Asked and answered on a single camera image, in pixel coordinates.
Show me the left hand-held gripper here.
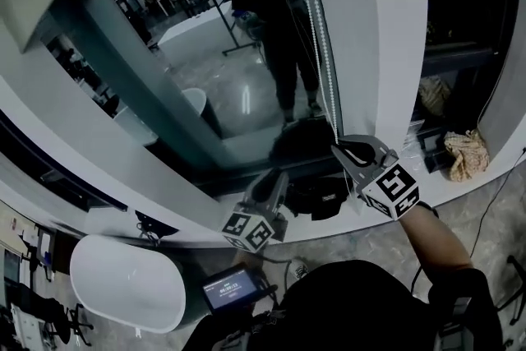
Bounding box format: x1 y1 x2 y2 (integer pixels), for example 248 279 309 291
221 169 290 253

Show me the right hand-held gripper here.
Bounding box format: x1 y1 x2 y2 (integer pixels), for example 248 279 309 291
330 135 421 221

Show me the white beaded blind cord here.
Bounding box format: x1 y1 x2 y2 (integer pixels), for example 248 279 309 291
292 0 362 215

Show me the person's left forearm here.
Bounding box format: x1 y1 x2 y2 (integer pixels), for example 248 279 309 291
232 248 265 269

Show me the person's right forearm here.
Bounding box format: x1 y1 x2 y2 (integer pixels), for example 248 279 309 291
398 203 474 281

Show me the black bag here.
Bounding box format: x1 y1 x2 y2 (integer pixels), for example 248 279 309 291
285 176 350 221

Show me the clear plastic sheet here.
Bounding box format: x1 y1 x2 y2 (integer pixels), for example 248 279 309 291
400 122 424 161

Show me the black box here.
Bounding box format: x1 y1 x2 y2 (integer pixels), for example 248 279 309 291
414 127 453 173

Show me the black wristband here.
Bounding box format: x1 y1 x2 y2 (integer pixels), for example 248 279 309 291
418 201 440 219

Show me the person's white shoe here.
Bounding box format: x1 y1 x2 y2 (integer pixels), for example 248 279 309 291
286 256 312 281

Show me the beige floral cloth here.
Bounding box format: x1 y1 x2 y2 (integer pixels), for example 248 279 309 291
443 129 490 182

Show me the small black screen monitor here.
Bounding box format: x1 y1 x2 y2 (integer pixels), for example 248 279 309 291
201 265 264 312

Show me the large fixed glass window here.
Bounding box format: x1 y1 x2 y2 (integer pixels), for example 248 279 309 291
76 0 344 178

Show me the person's black shirt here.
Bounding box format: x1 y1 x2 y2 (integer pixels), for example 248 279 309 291
192 258 505 351

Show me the white bathtub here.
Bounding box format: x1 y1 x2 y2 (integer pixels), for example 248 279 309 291
68 233 186 334

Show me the black chair star base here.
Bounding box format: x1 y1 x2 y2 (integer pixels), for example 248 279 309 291
495 254 526 321

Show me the black wall socket cable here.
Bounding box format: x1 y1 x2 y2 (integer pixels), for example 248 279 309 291
468 147 526 260

